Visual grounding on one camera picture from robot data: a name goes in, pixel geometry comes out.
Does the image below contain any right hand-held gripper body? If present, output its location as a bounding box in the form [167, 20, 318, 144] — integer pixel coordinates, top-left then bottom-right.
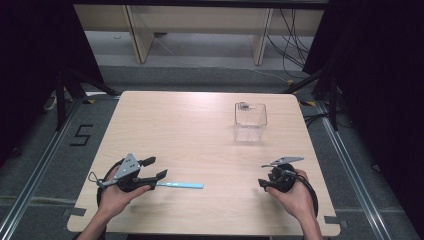
[260, 156, 305, 194]

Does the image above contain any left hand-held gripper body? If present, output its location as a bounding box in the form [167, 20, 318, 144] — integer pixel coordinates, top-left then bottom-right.
[98, 153, 156, 193]

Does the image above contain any light blue toothbrush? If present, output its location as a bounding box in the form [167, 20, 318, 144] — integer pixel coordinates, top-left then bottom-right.
[155, 181, 205, 190]

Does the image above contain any clear plastic container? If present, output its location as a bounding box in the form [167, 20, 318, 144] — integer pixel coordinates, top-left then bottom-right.
[233, 101, 269, 143]

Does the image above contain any person's right hand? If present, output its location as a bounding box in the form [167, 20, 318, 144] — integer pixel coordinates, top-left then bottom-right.
[265, 168, 316, 221]

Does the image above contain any person's left hand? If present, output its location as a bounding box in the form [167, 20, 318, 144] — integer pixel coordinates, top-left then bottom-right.
[96, 166, 152, 218]

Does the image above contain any dark grey tape piece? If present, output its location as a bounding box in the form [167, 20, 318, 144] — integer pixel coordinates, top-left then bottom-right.
[323, 215, 349, 229]
[63, 207, 87, 217]

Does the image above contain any black metal stand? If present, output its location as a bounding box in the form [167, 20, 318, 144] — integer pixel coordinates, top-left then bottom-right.
[281, 66, 339, 132]
[54, 68, 121, 132]

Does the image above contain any beige wooden desk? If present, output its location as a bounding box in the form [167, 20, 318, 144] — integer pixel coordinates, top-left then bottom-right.
[73, 4, 325, 66]

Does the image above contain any black curtain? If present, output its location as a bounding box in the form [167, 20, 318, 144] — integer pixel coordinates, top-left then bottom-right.
[0, 0, 105, 168]
[302, 0, 424, 231]

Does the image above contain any black crossbar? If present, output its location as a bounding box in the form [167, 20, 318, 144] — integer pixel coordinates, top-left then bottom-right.
[73, 0, 329, 10]

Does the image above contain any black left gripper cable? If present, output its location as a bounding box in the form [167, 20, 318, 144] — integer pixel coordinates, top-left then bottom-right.
[96, 158, 125, 208]

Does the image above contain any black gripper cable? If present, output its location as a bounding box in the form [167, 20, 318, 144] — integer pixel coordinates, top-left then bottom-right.
[96, 158, 125, 208]
[281, 169, 320, 218]

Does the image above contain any thin metal wire loop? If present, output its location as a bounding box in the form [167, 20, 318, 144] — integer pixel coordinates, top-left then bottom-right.
[87, 171, 102, 185]

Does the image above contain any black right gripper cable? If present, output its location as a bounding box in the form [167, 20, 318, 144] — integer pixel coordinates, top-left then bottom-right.
[281, 169, 320, 218]

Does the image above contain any metal floor rail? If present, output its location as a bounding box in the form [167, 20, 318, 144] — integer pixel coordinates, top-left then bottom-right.
[316, 101, 393, 240]
[0, 99, 83, 240]

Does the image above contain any black floor cable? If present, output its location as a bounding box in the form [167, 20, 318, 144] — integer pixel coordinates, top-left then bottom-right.
[303, 112, 334, 129]

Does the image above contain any white cord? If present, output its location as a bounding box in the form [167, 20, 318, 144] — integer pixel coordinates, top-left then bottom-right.
[43, 94, 60, 113]

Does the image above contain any bundle of black cables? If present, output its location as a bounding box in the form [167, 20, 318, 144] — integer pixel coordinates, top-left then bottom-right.
[266, 9, 314, 81]

